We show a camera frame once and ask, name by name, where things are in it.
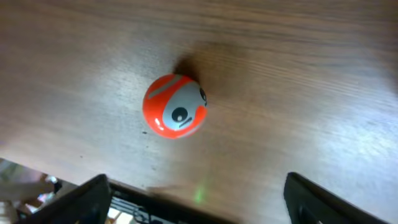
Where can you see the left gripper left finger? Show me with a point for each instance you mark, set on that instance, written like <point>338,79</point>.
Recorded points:
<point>88,203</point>

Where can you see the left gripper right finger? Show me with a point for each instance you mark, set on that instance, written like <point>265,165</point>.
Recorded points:
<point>308,202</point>

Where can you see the red toy ball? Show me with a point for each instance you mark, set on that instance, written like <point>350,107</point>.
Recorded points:
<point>174,106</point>

